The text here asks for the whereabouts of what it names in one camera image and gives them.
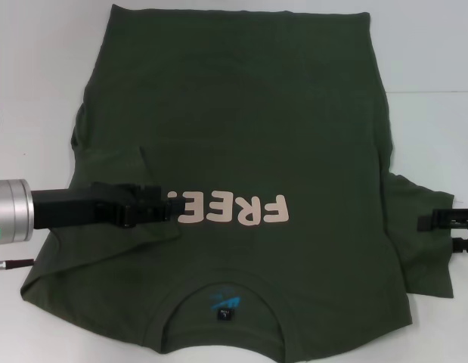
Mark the dark green FREE! t-shirt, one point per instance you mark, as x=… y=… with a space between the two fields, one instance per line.
x=256 y=132

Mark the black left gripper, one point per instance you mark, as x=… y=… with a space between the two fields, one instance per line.
x=75 y=206

